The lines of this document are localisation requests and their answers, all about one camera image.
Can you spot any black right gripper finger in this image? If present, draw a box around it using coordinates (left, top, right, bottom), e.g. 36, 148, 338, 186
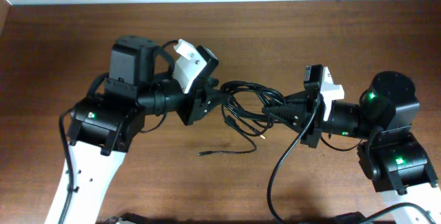
285, 91, 308, 105
262, 105, 307, 132

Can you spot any black cable with blue stripes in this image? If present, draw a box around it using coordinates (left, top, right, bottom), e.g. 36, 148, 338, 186
198, 113, 259, 157

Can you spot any black USB cable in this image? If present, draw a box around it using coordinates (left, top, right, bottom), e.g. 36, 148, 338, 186
219, 81, 287, 139

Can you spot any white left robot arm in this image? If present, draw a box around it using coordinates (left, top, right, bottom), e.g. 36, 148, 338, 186
46, 35, 225, 223

